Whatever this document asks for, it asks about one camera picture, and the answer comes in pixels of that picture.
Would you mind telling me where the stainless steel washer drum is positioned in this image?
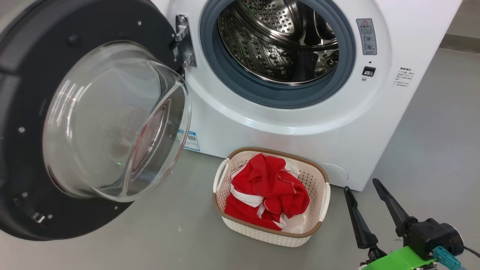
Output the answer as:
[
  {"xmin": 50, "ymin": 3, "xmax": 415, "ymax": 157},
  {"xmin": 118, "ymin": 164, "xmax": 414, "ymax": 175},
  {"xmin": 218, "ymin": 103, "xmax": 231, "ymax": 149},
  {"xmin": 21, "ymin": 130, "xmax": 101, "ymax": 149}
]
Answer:
[{"xmin": 217, "ymin": 0, "xmax": 340, "ymax": 86}]

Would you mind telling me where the grey warning label sticker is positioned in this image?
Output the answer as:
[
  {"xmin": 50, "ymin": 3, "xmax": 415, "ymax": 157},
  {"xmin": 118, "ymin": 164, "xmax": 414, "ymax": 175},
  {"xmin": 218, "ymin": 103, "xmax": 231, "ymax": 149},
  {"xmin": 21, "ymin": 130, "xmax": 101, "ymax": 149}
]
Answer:
[{"xmin": 356, "ymin": 18, "xmax": 378, "ymax": 56}]

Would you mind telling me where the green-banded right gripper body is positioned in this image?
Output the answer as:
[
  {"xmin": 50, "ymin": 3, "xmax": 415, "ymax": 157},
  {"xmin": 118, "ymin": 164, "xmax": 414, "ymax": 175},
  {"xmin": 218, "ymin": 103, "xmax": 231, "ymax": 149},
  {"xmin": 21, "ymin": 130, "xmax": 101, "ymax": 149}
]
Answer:
[{"xmin": 358, "ymin": 246, "xmax": 440, "ymax": 270}]

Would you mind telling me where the blue white energy label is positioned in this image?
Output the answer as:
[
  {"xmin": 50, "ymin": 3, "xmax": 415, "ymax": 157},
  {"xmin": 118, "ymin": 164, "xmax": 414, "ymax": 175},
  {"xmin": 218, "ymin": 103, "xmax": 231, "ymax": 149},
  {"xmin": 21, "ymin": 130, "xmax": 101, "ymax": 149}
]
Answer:
[{"xmin": 177, "ymin": 129, "xmax": 201, "ymax": 152}]

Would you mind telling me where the white front-load washing machine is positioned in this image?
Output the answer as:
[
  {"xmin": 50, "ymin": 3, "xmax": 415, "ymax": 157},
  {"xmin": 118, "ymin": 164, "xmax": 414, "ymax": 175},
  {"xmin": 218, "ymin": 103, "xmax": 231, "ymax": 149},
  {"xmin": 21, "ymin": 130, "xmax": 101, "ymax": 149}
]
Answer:
[{"xmin": 149, "ymin": 0, "xmax": 464, "ymax": 192}]

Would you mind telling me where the black glass washing machine door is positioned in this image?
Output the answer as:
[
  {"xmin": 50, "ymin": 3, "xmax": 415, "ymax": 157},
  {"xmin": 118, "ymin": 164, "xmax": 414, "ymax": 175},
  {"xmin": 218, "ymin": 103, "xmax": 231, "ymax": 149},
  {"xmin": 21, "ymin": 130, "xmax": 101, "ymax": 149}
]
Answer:
[{"xmin": 0, "ymin": 0, "xmax": 193, "ymax": 242}]

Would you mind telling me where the teal right camera connector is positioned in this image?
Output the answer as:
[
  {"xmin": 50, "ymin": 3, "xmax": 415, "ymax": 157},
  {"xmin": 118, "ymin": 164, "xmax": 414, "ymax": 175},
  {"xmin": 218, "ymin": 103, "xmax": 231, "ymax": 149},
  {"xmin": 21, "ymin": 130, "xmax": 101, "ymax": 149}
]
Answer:
[{"xmin": 433, "ymin": 246, "xmax": 463, "ymax": 270}]

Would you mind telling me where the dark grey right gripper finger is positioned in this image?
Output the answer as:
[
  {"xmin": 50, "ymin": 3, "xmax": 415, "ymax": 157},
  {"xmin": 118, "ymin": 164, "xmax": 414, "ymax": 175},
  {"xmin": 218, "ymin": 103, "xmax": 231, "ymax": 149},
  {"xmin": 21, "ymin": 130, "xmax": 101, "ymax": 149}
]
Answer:
[
  {"xmin": 372, "ymin": 178, "xmax": 418, "ymax": 238},
  {"xmin": 343, "ymin": 186, "xmax": 380, "ymax": 250}
]

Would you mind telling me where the metal door hinge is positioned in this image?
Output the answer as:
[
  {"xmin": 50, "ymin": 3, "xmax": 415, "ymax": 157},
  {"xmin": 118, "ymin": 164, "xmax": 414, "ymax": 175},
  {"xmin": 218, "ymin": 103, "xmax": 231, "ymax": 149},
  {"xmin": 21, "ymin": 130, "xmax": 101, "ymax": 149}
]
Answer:
[{"xmin": 173, "ymin": 14, "xmax": 198, "ymax": 69}]

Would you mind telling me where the black right camera cable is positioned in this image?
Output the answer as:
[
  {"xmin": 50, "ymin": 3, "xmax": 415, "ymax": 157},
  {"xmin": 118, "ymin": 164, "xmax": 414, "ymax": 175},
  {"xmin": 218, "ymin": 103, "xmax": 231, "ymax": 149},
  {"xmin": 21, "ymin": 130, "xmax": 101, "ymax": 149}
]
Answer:
[{"xmin": 450, "ymin": 242, "xmax": 480, "ymax": 260}]

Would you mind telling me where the red white-trimmed garment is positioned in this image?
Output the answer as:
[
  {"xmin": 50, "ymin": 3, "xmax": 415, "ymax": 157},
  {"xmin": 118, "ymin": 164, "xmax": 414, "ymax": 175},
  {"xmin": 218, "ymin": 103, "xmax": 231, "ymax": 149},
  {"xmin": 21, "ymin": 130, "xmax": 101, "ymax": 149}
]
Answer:
[
  {"xmin": 224, "ymin": 195, "xmax": 286, "ymax": 231},
  {"xmin": 230, "ymin": 153, "xmax": 311, "ymax": 222}
]

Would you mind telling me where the cream laundry basket brown rim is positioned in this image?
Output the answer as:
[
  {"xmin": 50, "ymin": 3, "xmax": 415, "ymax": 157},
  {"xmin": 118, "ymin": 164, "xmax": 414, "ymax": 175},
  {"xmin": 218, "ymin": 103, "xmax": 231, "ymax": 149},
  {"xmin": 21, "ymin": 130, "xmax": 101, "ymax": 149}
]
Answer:
[{"xmin": 212, "ymin": 147, "xmax": 332, "ymax": 248}]

